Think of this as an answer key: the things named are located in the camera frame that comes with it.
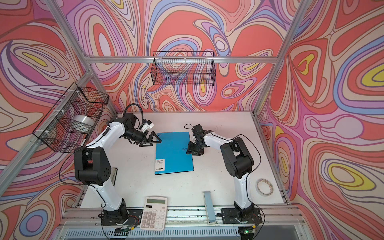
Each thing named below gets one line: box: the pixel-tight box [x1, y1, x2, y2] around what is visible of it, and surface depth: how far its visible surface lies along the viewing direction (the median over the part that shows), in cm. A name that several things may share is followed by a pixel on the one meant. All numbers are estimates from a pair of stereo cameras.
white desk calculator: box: [140, 196, 168, 231], surface depth 75 cm
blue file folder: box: [155, 131, 194, 175], surface depth 95 cm
